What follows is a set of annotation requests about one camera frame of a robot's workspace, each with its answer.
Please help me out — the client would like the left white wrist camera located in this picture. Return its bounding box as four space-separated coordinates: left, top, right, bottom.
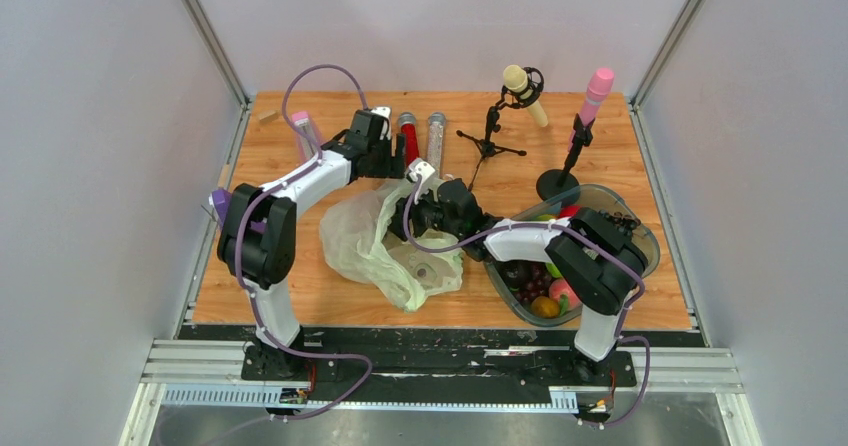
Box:
370 106 391 140

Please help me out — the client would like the orange yellow fruit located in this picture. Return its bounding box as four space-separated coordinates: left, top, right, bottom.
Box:
530 296 561 319

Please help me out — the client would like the pink metronome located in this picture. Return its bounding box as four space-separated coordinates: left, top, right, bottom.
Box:
291 111 323 163

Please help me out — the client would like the pink peach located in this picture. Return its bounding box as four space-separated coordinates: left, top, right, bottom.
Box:
548 278 581 315

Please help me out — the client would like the black tripod microphone stand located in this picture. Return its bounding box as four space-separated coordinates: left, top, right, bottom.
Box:
457 86 527 190

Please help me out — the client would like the red grape bunch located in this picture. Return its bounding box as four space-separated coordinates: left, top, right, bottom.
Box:
509 261 553 306

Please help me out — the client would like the dark purple plum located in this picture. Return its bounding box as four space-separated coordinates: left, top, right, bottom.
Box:
497 261 532 289

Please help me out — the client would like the purple cable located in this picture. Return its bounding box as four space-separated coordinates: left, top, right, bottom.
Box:
233 63 374 446
401 177 652 429

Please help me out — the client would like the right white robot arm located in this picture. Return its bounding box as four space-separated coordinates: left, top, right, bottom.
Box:
389 179 659 384

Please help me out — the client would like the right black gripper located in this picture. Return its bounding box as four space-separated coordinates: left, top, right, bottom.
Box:
384 181 464 241

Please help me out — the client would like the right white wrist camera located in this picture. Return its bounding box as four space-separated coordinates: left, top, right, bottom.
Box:
406 158 438 203

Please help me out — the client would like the black round-base microphone stand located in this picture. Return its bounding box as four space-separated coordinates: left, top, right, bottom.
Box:
535 114 594 200

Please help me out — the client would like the red apple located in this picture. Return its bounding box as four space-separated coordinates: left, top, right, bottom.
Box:
558 205 581 219

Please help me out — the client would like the grey transparent fruit basket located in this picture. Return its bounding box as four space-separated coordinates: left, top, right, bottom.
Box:
485 184 660 328

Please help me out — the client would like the pale green plastic bag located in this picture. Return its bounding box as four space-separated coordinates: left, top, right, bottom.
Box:
319 180 463 312

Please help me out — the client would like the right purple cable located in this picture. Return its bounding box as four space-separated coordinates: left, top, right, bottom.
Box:
401 177 652 429

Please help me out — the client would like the purple metronome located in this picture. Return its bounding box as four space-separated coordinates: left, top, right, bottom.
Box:
209 188 232 227

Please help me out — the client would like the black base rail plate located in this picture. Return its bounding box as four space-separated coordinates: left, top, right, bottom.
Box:
228 323 707 406

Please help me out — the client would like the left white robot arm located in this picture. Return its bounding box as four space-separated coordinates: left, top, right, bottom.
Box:
217 107 407 379

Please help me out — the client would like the small wooden block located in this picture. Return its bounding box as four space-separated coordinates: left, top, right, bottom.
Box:
257 110 280 124

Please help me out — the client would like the wooden strip on rail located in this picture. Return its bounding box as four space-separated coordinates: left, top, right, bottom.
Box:
217 165 230 188

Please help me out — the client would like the pink microphone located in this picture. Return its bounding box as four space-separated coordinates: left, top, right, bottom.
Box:
568 67 615 151

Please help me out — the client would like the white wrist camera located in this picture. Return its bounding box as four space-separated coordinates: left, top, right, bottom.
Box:
406 158 438 203
370 106 391 140

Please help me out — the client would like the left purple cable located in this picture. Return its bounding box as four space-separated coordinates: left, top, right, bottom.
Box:
233 63 374 446

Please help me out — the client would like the red glitter microphone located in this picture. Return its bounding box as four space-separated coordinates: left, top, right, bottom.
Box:
397 112 420 166

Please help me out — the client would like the silver glitter microphone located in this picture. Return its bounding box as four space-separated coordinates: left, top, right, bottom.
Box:
426 111 447 176

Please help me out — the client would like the cream microphone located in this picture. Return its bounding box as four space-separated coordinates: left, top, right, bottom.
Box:
502 65 549 127

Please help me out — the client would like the black grape bunch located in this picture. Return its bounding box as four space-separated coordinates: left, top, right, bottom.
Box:
599 210 642 236

